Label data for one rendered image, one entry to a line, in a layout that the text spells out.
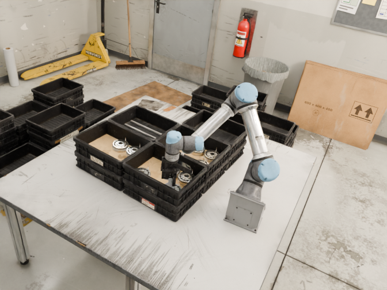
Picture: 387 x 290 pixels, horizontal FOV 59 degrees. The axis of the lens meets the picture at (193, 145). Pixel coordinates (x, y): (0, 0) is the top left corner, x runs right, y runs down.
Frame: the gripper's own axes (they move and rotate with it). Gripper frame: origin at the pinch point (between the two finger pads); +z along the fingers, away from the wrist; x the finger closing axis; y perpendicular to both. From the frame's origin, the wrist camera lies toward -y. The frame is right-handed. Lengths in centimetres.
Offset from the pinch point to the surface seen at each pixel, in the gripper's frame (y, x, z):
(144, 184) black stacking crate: 16.0, -1.0, -0.8
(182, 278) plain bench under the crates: -2, 48, 15
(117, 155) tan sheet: 31.8, -32.1, 2.3
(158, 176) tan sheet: 7.6, -11.8, 2.3
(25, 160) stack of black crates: 111, -101, 58
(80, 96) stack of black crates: 75, -179, 37
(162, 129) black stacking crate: 2, -65, 3
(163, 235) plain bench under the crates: 5.5, 21.6, 15.2
